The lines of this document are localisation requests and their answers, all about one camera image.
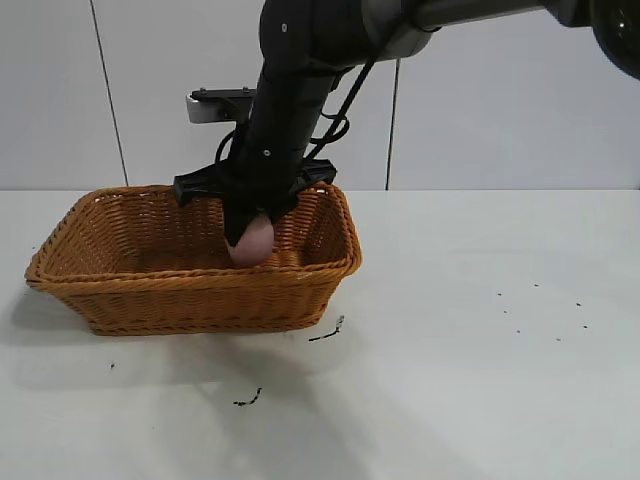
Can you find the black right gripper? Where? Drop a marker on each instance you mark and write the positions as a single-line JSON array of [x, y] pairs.
[[275, 145]]

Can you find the brown woven wicker basket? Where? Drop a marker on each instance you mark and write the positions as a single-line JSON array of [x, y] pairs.
[[150, 300]]

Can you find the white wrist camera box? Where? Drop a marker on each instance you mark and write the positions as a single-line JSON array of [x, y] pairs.
[[207, 110]]

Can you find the pink peach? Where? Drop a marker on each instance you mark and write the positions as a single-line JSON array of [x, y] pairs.
[[252, 245]]

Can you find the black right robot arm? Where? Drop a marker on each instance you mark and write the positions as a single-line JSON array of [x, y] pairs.
[[325, 30]]

